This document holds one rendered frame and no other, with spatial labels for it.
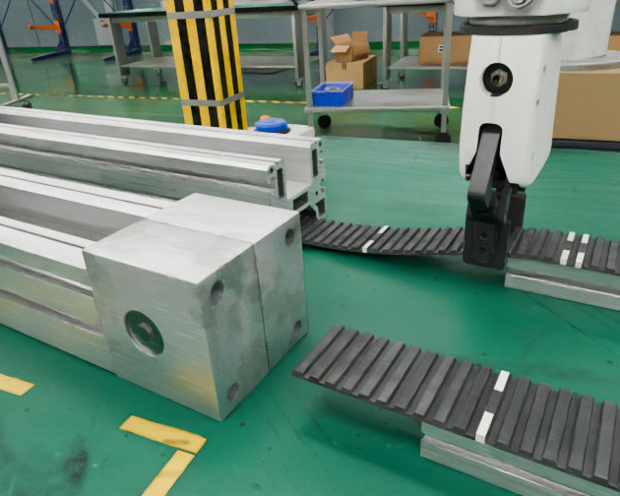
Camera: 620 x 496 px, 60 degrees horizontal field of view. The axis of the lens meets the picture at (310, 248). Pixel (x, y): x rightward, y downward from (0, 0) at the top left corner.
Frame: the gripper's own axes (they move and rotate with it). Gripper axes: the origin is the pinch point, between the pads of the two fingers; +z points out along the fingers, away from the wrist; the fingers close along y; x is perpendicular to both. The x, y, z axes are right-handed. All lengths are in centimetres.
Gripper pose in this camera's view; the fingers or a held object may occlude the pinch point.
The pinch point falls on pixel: (494, 229)
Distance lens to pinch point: 45.3
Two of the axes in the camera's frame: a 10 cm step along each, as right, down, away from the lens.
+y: 5.1, -4.2, 7.6
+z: 0.6, 8.9, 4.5
